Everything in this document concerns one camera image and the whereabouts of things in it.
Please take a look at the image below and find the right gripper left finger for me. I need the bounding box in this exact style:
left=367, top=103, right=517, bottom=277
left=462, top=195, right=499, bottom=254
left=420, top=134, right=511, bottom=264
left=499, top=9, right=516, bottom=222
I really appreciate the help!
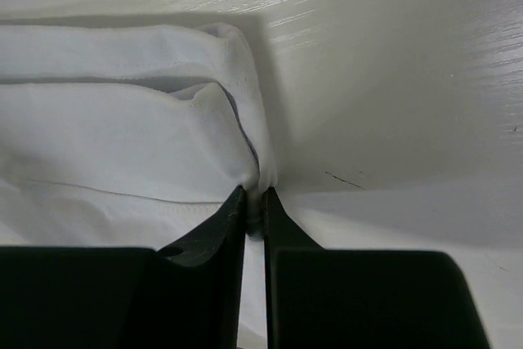
left=1, top=188, right=246, bottom=348

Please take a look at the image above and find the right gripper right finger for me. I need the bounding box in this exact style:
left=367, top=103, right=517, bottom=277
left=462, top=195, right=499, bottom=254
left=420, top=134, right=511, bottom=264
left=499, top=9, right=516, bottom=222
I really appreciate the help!
left=262, top=189, right=489, bottom=348

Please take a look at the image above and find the white skirt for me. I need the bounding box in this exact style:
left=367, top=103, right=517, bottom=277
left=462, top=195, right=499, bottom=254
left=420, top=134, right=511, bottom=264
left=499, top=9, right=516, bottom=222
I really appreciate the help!
left=0, top=21, right=283, bottom=349

